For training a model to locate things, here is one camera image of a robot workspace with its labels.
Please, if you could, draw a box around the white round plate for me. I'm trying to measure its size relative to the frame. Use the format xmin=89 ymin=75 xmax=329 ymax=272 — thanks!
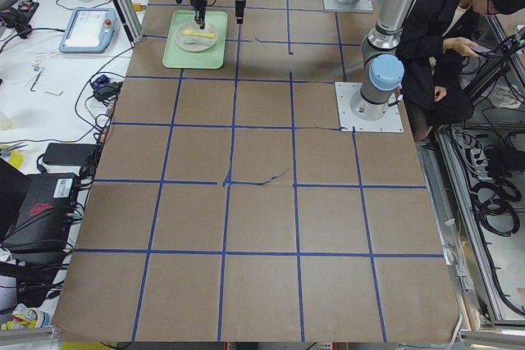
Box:
xmin=176 ymin=20 xmax=219 ymax=52

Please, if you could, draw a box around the light green plastic tray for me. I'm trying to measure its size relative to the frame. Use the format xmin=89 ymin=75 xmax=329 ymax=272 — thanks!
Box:
xmin=162 ymin=10 xmax=228 ymax=70

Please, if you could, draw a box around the blue teach pendant tablet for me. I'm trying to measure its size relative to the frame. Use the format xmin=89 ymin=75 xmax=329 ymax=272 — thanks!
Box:
xmin=58 ymin=7 xmax=117 ymax=53

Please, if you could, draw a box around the person in black jacket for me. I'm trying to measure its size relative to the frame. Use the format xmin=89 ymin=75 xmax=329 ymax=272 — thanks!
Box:
xmin=396 ymin=0 xmax=524 ymax=142

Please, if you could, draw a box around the black power adapter brick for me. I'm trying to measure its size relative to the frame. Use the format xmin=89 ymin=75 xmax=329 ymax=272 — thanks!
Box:
xmin=42 ymin=143 xmax=95 ymax=166

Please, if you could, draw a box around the black smartphone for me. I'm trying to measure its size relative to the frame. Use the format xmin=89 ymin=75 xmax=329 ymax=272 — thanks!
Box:
xmin=471 ymin=45 xmax=492 ymax=56

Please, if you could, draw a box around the black laptop computer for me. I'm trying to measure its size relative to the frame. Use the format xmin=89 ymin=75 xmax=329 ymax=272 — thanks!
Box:
xmin=1 ymin=160 xmax=79 ymax=243

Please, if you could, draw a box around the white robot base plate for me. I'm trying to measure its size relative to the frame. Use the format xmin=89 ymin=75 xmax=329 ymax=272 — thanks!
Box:
xmin=335 ymin=82 xmax=404 ymax=133

